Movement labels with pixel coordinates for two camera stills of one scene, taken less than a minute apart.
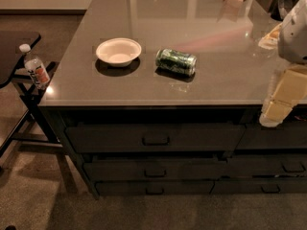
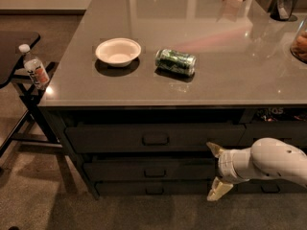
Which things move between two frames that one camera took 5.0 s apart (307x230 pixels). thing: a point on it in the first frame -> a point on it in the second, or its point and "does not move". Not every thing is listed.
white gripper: (294, 37) -> (224, 168)
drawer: (260, 186) does not move
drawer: (123, 169) does not move
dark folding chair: (31, 79) does not move
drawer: (266, 166) -> (209, 169)
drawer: (155, 187) does not move
